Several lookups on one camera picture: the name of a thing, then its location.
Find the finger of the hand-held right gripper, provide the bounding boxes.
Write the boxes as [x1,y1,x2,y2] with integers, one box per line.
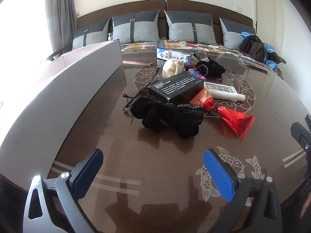
[291,121,311,157]

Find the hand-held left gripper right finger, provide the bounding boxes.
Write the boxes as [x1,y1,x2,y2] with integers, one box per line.
[203,148,283,233]

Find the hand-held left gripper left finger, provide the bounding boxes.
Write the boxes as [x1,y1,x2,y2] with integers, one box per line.
[23,148,104,233]

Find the white bin wall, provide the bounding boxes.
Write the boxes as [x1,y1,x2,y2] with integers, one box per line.
[0,39,122,175]

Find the blue and white carton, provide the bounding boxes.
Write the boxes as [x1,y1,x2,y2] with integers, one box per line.
[157,48,195,62]

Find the brown patterned wooden desktop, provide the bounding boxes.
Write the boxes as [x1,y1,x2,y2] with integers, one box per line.
[0,46,311,233]

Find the red foil pouch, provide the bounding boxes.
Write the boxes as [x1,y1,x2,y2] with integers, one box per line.
[190,88,255,140]

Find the black fuzzy cloth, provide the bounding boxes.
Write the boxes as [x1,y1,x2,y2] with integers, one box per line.
[130,98,204,139]

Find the clear safety glasses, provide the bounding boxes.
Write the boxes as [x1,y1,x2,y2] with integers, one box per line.
[123,68,161,113]

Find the white plastic bottle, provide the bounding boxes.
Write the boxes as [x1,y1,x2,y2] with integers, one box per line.
[204,81,246,102]

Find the bags on sofa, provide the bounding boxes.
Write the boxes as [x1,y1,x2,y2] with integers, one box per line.
[240,31,280,70]

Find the black printed carton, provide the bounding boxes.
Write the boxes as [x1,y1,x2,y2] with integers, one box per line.
[148,71,204,105]

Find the brown handbag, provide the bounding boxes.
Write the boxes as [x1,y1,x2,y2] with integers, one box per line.
[239,35,266,62]

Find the purple plastic toy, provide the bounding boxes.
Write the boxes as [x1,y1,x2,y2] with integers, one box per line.
[185,62,208,81]

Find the black velvet scrunchie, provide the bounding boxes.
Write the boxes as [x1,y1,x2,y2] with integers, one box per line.
[206,59,226,77]

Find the black beaded scrunchie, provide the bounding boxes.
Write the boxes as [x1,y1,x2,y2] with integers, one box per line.
[196,61,212,77]

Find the cream knit hat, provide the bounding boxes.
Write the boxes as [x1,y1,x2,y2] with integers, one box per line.
[162,59,186,79]

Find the grey two-tone cushion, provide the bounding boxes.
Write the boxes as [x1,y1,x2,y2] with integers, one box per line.
[112,10,160,44]
[219,17,255,50]
[72,19,111,50]
[164,10,217,45]

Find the floral blanket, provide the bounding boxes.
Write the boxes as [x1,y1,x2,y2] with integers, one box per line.
[120,37,283,78]

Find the grey curtain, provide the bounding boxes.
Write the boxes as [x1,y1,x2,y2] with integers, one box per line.
[45,0,78,54]

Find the brown upholstered headboard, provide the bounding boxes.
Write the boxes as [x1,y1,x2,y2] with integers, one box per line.
[76,0,255,42]

